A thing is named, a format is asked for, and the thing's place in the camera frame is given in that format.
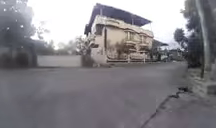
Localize dark building with trees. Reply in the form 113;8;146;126
0;0;57;69

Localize dark trees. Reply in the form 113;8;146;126
173;0;216;69

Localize grey asphalt road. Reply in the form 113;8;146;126
0;61;190;128

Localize pale boundary wall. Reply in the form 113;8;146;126
36;54;83;68

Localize tree trunk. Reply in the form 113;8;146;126
195;0;216;81

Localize beige multi-storey building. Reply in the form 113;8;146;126
83;3;169;66

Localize grey concrete roadside strip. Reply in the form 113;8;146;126
141;67;216;128

